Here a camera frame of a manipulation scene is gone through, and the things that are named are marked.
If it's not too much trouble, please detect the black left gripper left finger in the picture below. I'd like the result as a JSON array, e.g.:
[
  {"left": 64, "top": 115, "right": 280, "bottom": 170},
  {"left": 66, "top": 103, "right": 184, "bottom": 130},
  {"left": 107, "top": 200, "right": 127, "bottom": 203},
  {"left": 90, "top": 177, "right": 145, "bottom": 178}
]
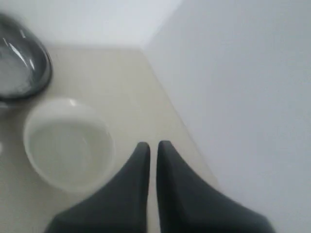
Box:
[{"left": 45, "top": 142, "right": 150, "bottom": 233}]

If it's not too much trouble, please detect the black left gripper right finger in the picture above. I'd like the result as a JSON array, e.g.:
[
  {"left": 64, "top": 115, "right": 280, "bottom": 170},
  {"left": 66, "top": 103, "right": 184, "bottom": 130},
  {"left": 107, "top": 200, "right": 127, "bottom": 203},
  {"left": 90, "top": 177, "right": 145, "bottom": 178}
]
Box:
[{"left": 156, "top": 141, "right": 275, "bottom": 233}]

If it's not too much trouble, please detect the white round bowl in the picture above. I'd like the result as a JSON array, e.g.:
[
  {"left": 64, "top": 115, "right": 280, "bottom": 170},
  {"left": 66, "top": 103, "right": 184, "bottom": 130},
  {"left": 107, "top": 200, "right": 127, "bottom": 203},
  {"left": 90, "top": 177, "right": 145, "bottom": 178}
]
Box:
[{"left": 23, "top": 98, "right": 116, "bottom": 193}]

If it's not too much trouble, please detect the dark grey glass bowl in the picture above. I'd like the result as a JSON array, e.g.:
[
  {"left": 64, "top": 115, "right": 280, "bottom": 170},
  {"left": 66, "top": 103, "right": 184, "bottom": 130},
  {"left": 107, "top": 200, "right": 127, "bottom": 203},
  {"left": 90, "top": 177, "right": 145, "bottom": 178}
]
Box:
[{"left": 0, "top": 13, "right": 53, "bottom": 105}]

